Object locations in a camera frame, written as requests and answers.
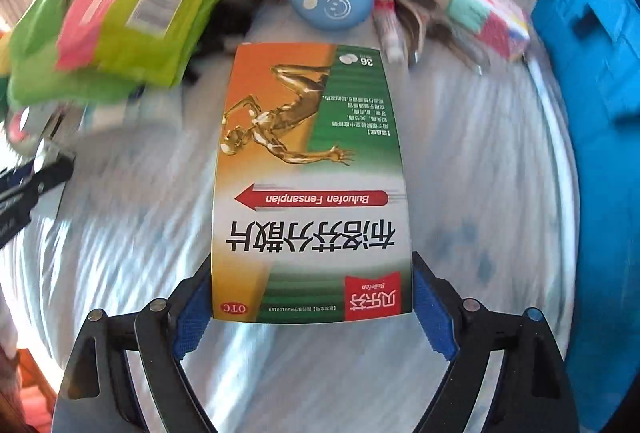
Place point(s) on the light blue striped tablecloth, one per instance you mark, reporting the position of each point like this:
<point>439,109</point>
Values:
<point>125,238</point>

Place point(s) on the white red ointment tube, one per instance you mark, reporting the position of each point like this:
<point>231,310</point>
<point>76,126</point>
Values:
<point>387,28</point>

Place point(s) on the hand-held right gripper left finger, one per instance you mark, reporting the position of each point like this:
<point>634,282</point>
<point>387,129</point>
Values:
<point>192,313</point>

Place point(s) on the pink green wet wipes pack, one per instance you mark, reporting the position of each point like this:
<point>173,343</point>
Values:
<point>150,13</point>

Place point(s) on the blue plastic storage crate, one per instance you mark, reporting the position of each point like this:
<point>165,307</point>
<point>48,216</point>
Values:
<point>600,113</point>

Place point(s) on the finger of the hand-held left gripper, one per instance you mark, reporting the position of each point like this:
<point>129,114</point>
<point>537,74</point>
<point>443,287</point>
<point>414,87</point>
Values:
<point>15,176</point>
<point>47,180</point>

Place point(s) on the small white box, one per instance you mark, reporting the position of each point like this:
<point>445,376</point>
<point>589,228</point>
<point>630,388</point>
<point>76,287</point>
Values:
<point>107,110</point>

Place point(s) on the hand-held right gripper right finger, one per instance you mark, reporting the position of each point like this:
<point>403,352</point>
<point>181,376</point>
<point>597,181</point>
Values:
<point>430,308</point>

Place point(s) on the black pouch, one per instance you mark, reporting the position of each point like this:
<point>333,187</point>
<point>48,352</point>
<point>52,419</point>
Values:
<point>235,3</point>

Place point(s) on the colourful tissue packet bundle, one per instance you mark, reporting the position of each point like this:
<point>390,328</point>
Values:
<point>485,13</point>

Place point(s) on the orange green medicine box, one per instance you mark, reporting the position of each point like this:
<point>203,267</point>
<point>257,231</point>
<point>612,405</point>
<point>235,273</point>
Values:
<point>310,163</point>

